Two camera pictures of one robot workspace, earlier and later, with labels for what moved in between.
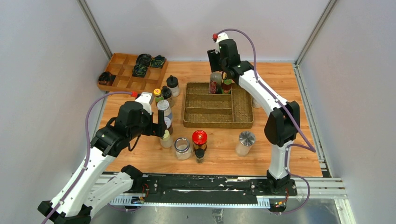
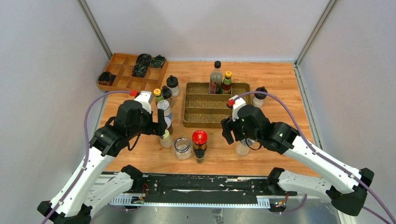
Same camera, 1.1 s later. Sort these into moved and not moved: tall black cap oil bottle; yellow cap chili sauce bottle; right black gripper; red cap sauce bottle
Moved: right black gripper
Not moved: tall black cap oil bottle; yellow cap chili sauce bottle; red cap sauce bottle
